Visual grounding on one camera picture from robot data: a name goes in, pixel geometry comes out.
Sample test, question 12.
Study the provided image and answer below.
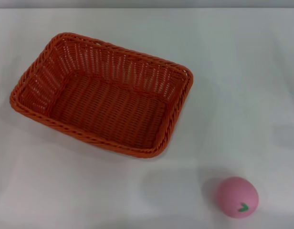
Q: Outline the orange woven plastic basket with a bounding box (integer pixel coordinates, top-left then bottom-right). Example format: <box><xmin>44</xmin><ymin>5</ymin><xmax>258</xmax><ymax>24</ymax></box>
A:
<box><xmin>9</xmin><ymin>32</ymin><xmax>194</xmax><ymax>159</ymax></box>

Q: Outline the pink peach toy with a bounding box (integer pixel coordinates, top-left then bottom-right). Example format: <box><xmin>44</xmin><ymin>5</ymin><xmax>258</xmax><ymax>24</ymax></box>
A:
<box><xmin>216</xmin><ymin>176</ymin><xmax>259</xmax><ymax>219</ymax></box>

